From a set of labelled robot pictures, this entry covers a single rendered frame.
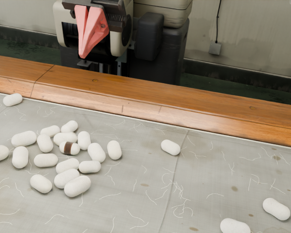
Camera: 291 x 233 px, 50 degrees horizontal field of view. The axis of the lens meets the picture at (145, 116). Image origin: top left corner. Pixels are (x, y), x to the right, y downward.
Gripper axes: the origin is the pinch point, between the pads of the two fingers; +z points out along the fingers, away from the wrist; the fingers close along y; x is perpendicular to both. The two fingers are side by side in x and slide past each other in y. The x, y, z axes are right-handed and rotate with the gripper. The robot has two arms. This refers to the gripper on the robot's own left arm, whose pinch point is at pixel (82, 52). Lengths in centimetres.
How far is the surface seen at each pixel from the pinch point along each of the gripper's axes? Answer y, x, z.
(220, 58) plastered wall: 36, 175, -97
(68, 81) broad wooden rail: -5.5, 10.9, 1.6
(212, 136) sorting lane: 23.9, 8.6, 7.7
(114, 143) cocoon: 8.6, 1.0, 13.7
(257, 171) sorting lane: 30.9, 3.9, 13.0
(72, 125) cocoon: 0.6, 3.2, 11.7
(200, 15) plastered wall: 16, 153, -117
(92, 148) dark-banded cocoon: 5.9, -0.4, 15.4
